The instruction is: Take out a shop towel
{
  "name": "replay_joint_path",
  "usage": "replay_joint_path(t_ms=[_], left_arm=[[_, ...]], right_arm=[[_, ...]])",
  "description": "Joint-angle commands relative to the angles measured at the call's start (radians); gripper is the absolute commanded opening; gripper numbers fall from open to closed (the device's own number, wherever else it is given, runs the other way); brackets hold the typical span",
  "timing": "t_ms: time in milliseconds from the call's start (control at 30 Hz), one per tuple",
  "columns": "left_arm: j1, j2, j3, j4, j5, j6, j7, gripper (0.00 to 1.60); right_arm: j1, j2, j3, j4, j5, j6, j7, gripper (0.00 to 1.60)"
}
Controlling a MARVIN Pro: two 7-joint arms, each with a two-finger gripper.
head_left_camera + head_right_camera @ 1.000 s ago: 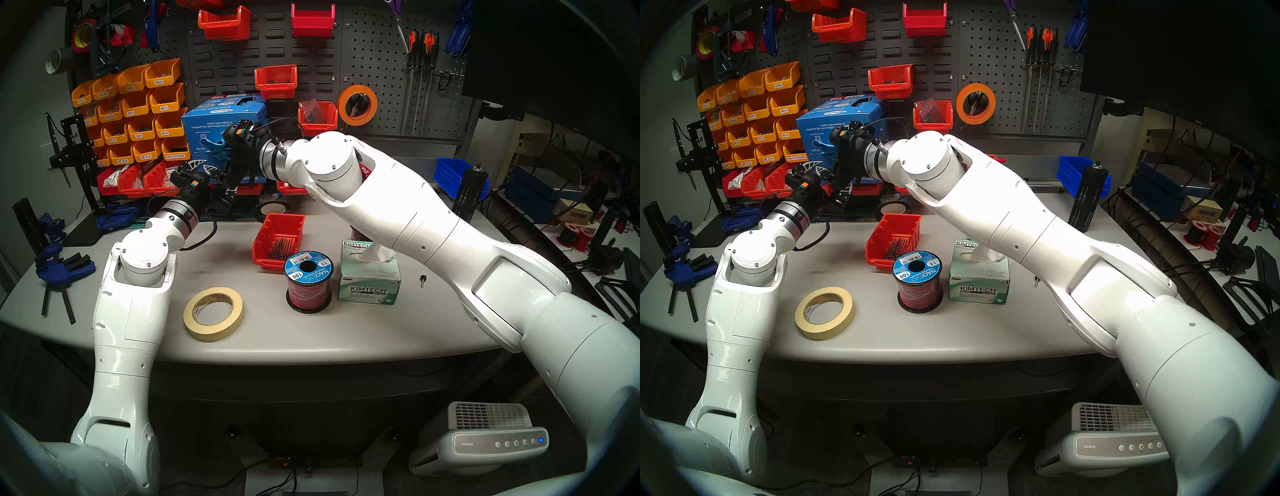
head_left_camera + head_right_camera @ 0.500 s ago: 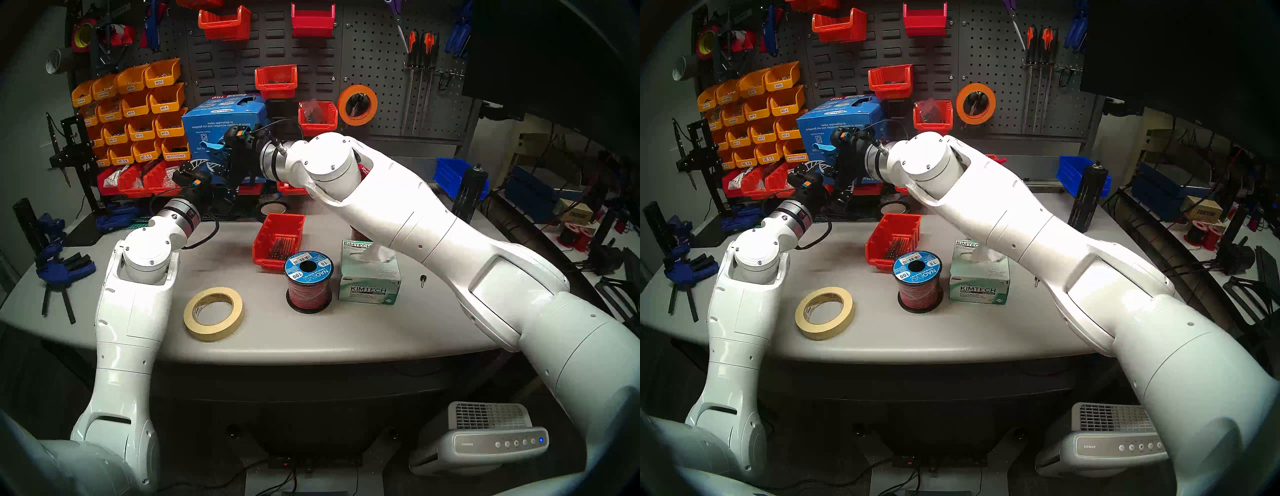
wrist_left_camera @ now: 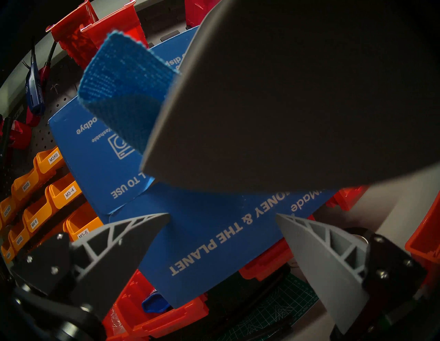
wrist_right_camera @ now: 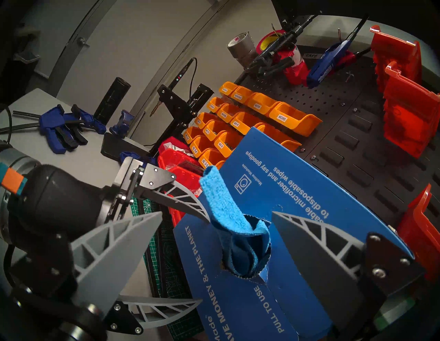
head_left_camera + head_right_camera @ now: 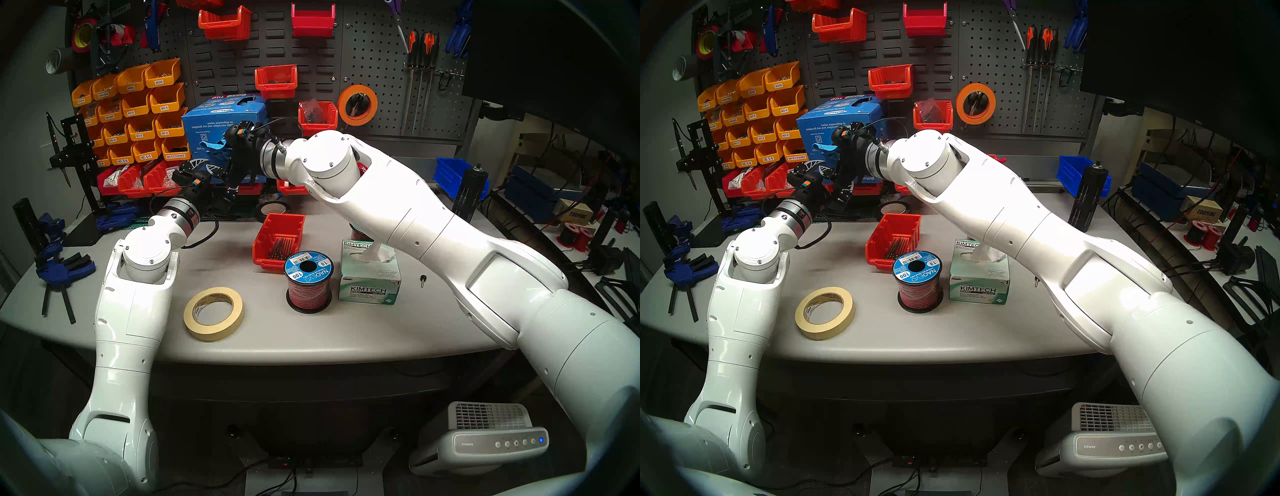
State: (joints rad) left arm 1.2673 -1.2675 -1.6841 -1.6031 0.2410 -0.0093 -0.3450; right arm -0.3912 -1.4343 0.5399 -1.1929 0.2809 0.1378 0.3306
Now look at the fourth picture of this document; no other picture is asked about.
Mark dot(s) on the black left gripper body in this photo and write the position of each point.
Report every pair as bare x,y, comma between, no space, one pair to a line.
130,185

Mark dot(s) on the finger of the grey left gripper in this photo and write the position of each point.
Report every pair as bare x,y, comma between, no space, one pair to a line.
185,202
161,309

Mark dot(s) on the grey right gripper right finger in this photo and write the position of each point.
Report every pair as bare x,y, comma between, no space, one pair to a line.
316,271

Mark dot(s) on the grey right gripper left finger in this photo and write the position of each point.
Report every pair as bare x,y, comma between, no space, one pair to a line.
113,264

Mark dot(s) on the blue microfiber shop towel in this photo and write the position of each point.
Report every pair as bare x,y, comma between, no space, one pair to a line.
237,233

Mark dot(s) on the blue cardboard wipes box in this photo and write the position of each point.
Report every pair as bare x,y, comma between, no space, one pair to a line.
295,185

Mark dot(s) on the red stackable parts bin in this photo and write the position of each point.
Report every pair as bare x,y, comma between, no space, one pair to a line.
175,160
165,141
189,182

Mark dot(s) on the blue hand clamp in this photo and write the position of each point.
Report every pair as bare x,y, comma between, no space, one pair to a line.
137,158

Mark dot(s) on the green cutting mat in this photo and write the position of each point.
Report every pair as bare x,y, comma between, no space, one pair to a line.
168,275

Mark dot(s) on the flat black pad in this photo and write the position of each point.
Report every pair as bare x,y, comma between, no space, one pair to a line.
118,146

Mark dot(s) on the yellow bin labelled M2.5-5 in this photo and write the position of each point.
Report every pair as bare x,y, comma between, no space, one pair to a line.
211,158

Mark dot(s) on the clear plastic parts bag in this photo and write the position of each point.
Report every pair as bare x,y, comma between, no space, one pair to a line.
175,147

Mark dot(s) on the yellow bin labelled M2.5-6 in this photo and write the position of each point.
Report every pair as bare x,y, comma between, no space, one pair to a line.
199,146

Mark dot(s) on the small blue vise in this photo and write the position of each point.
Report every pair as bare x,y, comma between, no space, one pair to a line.
122,123

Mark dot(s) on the small yellow parts bin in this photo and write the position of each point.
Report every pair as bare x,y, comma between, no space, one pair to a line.
190,134
215,105
228,88
202,120

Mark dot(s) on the yellow bin labelled M3-8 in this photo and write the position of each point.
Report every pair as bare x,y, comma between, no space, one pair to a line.
227,142

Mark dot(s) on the blue black bar clamp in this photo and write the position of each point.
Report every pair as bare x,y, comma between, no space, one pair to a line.
87,120
51,130

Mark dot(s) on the yellow bin labelled M3-12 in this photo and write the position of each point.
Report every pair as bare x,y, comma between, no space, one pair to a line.
215,129

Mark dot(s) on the black cylindrical speaker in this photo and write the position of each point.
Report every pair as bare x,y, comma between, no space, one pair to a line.
111,99

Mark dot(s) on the black soldering stand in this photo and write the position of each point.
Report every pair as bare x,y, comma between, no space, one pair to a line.
178,106

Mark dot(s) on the yellow bin labelled M4X8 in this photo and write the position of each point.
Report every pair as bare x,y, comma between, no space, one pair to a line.
227,111

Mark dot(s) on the yellow bin labelled M4-6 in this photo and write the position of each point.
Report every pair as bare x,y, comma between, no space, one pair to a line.
245,122

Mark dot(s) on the black soldering iron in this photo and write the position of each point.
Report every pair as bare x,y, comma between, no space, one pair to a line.
175,82

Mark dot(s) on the yellow bin labelled M3-4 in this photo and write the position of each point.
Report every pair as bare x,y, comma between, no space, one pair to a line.
278,135

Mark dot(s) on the yellow bin labelled M3X8 BAD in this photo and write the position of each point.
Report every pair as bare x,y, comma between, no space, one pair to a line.
240,94

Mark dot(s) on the dark grey pegboard panel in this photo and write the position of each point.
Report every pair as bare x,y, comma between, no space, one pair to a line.
361,144

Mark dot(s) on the yellow bin labelled M3X6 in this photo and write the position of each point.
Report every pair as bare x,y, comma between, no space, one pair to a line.
295,120

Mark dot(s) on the grey door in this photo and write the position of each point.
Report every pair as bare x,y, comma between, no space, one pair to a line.
113,41

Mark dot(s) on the red white tape roll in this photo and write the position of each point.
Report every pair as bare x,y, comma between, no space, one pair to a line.
295,67

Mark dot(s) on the red yellow tape roll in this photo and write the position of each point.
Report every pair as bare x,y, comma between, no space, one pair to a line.
271,39

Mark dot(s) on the blue utility lighter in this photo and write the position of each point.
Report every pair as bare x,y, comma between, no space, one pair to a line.
326,65

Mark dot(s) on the red utility lighter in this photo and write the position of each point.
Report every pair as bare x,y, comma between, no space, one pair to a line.
347,56

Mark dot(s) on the orange-red wall bin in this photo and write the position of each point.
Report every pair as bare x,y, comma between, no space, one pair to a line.
410,110
419,233
395,55

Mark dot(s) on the grey duct tape roll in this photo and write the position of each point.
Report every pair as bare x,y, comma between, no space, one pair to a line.
240,44

